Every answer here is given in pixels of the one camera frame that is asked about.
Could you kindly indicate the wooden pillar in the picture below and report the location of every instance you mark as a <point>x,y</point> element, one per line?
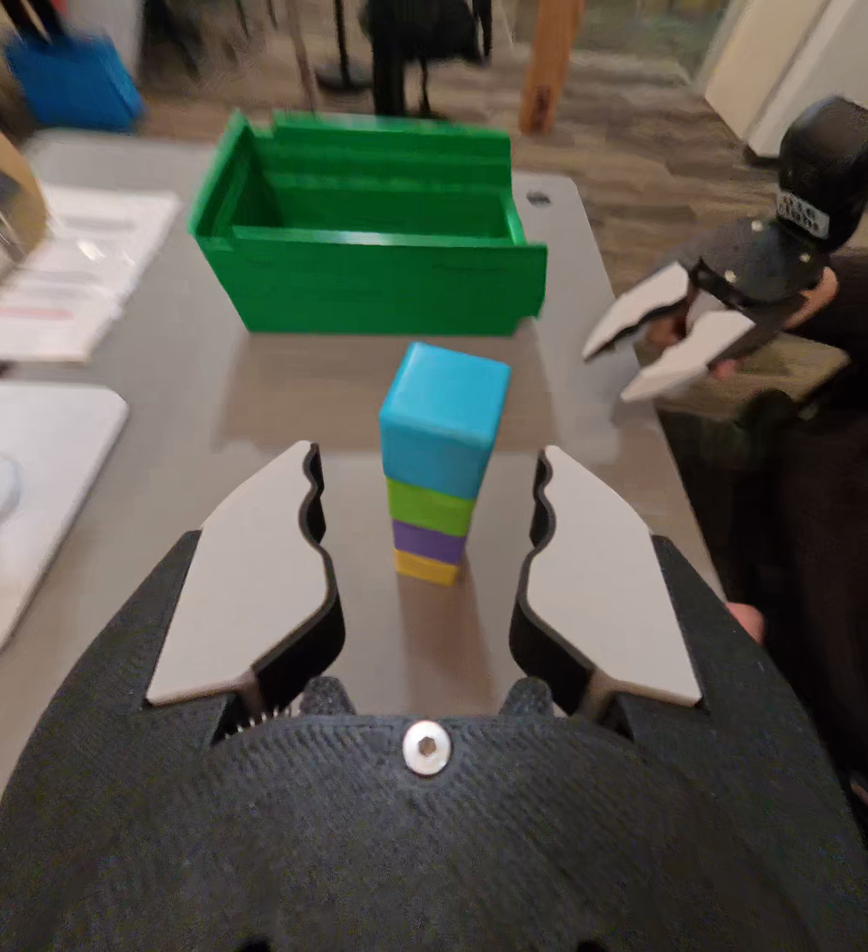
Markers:
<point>549,67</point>

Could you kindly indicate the lime green cube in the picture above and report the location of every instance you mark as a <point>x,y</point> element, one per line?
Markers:
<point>430,509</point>

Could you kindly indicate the black office chair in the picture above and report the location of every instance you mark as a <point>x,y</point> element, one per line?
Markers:
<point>419,44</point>

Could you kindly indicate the round metal desk fitting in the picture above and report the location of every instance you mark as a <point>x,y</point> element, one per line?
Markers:
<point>538,198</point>

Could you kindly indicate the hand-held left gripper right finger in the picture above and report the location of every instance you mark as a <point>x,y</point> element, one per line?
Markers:
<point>612,602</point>

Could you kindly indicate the person's left hand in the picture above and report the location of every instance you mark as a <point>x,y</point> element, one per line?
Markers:
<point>750,619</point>

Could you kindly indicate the green plastic bin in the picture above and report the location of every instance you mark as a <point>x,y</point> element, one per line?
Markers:
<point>374,282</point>

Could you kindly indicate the yellow cube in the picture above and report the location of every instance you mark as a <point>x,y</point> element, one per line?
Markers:
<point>426,571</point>

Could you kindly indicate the person's black sweater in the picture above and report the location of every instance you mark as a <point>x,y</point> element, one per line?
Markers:
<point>813,558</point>

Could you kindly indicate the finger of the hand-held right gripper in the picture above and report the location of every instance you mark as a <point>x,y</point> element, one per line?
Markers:
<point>642,305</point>
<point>690,353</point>

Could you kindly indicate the laminated paper sheet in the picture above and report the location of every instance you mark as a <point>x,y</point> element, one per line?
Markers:
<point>69,275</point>

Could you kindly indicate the grey desk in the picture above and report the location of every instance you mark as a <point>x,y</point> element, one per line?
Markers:
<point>181,416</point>

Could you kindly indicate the blue plastic bin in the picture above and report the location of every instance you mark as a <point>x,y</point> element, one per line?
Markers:
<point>73,78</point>

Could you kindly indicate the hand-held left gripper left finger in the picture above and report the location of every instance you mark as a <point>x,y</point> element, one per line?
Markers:
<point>244,595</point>

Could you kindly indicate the blue cube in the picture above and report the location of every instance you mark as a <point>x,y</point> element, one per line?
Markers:
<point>441,409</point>

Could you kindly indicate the person's right hand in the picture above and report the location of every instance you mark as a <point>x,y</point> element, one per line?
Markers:
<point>813,309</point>

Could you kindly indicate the purple cube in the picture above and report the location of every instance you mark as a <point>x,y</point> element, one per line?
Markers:
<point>430,543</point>

